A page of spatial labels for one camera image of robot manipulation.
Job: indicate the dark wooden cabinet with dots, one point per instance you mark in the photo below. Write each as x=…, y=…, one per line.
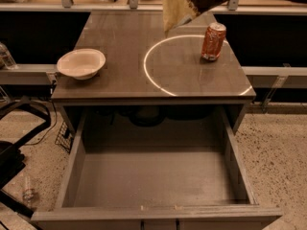
x=146, y=66

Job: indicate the black office chair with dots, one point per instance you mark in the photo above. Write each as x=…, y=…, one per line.
x=11, y=158

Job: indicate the clear bottle on shelf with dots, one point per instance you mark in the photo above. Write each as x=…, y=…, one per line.
x=6, y=59

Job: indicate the black wire basket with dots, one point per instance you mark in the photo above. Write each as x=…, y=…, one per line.
x=64, y=138

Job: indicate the open grey top drawer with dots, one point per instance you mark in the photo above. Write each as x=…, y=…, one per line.
x=179, y=175

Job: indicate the orange soda can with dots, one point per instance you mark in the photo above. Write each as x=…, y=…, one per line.
x=213, y=41

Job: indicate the clear plastic water bottle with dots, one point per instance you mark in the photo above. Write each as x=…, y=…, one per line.
x=28, y=191

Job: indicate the white bowl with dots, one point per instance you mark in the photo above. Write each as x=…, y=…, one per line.
x=81, y=64

